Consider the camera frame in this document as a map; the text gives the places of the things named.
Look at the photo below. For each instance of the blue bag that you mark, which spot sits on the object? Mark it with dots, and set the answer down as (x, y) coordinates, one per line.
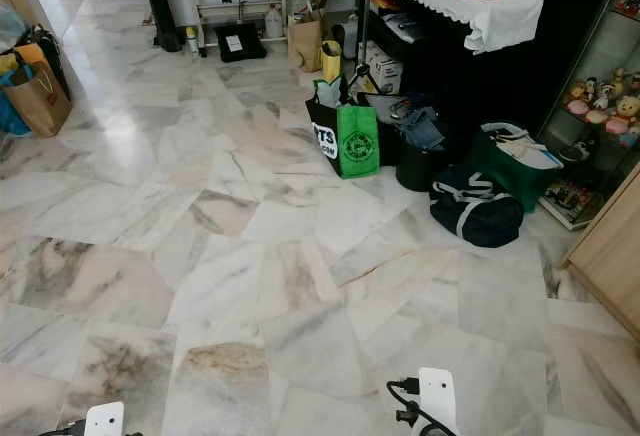
(12, 108)

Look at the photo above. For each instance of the large brown paper bag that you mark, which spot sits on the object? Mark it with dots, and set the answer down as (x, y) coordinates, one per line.
(42, 99)

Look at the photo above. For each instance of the black cylinder stand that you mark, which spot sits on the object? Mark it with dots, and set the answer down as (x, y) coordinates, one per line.
(160, 4)

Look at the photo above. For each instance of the white plastic bottle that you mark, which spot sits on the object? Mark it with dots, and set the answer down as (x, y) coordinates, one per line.
(273, 23)

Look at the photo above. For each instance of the black bag with white print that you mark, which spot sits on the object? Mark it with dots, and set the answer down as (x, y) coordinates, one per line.
(322, 138)

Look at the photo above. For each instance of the small brown paper bag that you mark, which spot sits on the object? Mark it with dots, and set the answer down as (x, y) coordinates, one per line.
(305, 42)

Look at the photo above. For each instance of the yellow bag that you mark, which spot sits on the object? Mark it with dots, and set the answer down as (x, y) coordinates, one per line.
(330, 60)

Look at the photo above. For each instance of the green shopping bag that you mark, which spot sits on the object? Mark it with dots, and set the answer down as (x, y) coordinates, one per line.
(358, 141)

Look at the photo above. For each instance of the white cardboard box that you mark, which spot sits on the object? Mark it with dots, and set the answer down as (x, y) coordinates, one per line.
(384, 66)

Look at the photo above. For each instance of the black bin with jeans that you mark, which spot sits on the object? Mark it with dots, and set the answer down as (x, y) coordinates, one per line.
(418, 156)

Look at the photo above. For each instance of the navy duffel bag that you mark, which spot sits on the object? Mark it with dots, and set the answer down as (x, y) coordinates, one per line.
(478, 210)

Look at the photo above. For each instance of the dark green tote bag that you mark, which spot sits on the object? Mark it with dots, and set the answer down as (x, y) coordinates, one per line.
(505, 168)

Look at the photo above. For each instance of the white lace tablecloth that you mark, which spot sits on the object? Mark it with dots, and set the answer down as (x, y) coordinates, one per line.
(495, 16)

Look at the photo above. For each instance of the glass display cabinet with figurines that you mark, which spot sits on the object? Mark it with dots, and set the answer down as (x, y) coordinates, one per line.
(600, 66)

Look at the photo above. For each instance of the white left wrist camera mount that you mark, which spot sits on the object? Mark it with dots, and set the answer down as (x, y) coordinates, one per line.
(106, 420)

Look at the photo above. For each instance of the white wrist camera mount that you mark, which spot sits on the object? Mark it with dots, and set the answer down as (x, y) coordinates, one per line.
(106, 420)
(439, 398)

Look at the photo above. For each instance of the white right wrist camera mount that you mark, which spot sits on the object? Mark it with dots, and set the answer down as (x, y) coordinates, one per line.
(439, 398)

